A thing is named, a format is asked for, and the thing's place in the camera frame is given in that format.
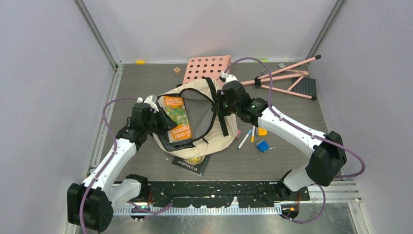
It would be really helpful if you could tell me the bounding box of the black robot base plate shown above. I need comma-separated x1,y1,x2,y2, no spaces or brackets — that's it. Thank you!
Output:
131,181,310,208

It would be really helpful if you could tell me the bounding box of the orange yellow eraser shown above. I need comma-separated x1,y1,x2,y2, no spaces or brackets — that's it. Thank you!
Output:
257,127,267,137

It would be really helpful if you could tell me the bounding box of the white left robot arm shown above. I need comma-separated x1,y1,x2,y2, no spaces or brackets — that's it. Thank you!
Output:
67,99,176,233

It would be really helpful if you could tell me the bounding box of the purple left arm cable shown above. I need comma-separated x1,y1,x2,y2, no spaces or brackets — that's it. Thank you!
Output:
79,97,173,234

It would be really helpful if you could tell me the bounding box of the yellow block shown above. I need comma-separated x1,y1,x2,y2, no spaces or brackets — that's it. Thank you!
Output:
135,60,146,65

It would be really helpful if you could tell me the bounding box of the dark grey lego baseplate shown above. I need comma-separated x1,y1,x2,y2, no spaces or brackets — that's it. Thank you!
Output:
291,77,317,98

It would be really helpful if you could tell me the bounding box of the beige canvas backpack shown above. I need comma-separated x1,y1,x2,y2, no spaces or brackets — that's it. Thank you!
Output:
153,78,238,159

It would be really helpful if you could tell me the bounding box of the blue eraser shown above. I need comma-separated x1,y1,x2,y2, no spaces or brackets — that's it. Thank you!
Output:
255,140,270,153

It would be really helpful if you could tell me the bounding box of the pink folding tripod stand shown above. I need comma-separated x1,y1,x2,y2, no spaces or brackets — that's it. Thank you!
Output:
241,55,321,100

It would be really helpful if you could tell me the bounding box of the pink perforated music stand tray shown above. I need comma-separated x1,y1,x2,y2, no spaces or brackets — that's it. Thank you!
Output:
182,55,231,86

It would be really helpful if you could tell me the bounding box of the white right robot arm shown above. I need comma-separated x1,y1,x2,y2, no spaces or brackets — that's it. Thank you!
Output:
213,80,347,200

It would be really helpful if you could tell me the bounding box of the black moon and sixpence book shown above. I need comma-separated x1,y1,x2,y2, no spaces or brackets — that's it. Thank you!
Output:
172,155,211,176

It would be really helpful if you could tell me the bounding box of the white blue marker pen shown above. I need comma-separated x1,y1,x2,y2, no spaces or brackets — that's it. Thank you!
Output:
237,129,252,150

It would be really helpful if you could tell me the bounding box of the orange treehouse book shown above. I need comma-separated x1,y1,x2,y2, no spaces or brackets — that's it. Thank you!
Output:
163,96,192,143

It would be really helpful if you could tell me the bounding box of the small wooden cube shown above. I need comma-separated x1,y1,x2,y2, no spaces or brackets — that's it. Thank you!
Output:
173,67,182,76

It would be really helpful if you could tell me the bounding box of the pink eraser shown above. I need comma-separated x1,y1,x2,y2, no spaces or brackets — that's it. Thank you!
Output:
235,130,242,139

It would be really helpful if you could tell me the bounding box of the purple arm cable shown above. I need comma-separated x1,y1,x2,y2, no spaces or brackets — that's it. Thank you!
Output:
223,57,367,224
79,97,173,234

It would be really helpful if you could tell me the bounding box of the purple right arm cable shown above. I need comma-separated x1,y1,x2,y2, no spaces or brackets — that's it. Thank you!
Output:
223,57,367,224

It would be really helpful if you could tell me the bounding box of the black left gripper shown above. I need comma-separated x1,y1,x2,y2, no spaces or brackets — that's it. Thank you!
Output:
144,107,176,135

